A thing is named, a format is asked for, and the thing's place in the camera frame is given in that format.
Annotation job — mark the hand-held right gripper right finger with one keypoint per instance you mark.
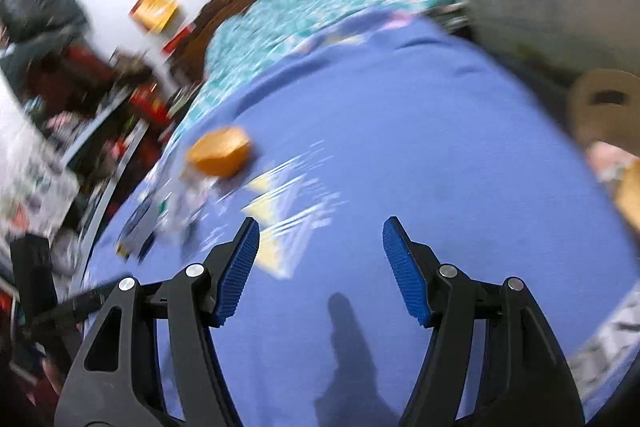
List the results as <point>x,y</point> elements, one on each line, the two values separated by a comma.
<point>405,277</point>

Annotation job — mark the red yellow wall calendar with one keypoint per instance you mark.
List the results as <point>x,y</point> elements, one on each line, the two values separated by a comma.
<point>155,9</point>

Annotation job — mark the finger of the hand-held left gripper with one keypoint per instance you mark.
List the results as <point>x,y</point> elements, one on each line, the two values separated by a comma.
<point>75,304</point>

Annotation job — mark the clear plastic bottle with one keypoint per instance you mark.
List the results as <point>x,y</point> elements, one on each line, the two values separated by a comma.
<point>195,197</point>

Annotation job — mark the large orange peel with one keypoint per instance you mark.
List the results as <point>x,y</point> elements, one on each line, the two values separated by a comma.
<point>220,152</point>

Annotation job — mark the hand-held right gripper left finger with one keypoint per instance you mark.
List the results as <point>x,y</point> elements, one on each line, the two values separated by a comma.
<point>235,277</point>

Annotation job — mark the grey metal shelf rack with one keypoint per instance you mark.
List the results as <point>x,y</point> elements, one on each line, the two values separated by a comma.
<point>100,122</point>

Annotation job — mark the white printed tote bag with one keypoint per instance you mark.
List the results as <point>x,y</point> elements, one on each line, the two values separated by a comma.
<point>30,167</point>

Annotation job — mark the teal patterned quilt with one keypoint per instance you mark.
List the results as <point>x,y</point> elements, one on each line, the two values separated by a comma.
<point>280,22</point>

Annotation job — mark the blue printed bedsheet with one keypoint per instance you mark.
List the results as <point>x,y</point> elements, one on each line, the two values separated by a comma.
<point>400,147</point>

